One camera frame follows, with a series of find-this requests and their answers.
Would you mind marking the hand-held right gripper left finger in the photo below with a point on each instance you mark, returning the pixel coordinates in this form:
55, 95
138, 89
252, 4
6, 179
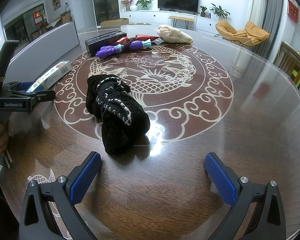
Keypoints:
86, 177

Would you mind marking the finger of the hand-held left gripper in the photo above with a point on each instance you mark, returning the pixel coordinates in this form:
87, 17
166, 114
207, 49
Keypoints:
23, 85
40, 96

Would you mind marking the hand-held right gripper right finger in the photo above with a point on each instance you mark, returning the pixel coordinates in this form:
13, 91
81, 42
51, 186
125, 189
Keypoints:
220, 180

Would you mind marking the blue white medicine box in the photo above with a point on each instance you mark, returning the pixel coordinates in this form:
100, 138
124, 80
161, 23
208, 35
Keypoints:
52, 73

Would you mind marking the grey storage box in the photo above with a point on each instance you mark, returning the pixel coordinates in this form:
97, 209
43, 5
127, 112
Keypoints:
52, 40

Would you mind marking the black velvet pouch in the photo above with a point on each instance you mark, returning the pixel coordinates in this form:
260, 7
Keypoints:
120, 120

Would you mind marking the purple bumpy plastic toy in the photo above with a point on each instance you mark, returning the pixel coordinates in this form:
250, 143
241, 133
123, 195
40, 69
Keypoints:
107, 51

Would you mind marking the black cardboard box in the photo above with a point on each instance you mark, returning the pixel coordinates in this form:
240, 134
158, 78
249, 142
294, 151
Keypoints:
102, 40

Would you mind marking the pink red candy packet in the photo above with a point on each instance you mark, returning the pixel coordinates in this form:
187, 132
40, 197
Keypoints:
125, 40

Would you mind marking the purple teal plastic toy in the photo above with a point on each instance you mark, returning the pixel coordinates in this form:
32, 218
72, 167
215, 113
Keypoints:
140, 45

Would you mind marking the cream knit glove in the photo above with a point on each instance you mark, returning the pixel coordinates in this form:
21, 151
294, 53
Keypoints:
173, 33

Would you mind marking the brown patterned wooden desktop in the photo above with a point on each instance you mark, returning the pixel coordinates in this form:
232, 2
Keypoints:
165, 192

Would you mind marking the person's left hand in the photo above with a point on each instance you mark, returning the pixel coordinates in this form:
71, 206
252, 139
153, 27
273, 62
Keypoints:
1, 140

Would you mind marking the red door poster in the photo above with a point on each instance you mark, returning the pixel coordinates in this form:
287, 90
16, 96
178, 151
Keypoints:
38, 18

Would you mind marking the dark glass display cabinet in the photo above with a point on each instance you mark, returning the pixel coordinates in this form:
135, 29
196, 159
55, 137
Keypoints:
105, 2

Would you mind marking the red flower vase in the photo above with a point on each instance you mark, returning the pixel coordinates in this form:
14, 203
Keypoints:
127, 3

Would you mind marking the green stool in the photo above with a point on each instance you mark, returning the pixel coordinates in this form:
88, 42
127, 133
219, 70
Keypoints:
293, 75

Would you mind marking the white television cabinet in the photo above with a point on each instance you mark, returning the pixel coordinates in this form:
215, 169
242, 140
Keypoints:
150, 17

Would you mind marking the green potted plant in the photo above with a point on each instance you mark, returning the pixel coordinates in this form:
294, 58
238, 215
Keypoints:
143, 3

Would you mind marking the yellow lounge chair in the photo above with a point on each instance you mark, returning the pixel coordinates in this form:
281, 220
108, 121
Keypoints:
242, 33

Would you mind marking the wooden bench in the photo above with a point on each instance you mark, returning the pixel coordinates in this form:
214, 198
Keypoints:
181, 18

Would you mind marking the black television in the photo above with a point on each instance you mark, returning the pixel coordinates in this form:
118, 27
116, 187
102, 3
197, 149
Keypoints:
178, 0

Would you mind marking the large leafy potted plant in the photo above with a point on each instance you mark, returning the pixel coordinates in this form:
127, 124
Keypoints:
220, 11

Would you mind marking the small potted plant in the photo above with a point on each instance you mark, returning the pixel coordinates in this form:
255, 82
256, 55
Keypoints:
203, 11

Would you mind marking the grey curtain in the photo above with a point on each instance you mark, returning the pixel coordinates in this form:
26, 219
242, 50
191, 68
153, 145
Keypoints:
273, 10

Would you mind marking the framed wall painting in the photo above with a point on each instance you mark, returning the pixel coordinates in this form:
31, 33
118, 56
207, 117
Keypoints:
55, 1

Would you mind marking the red wall poster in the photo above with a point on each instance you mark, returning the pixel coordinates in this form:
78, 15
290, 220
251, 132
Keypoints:
293, 11

